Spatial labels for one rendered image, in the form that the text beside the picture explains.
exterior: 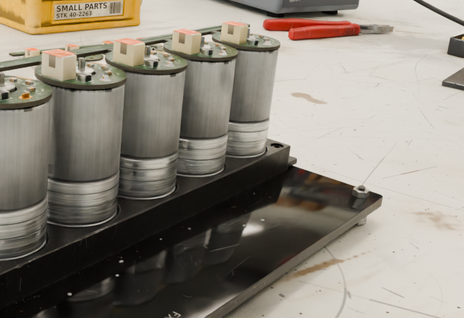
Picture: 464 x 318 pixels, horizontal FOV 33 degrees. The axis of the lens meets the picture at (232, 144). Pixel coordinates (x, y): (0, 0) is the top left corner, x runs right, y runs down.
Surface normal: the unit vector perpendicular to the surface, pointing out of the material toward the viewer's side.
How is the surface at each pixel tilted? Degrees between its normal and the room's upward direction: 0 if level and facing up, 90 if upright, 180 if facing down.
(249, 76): 90
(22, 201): 90
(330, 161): 0
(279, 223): 0
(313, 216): 0
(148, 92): 90
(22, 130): 90
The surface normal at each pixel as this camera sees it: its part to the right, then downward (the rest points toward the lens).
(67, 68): 0.82, 0.27
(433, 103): 0.11, -0.94
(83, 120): 0.23, 0.35
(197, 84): -0.03, 0.33
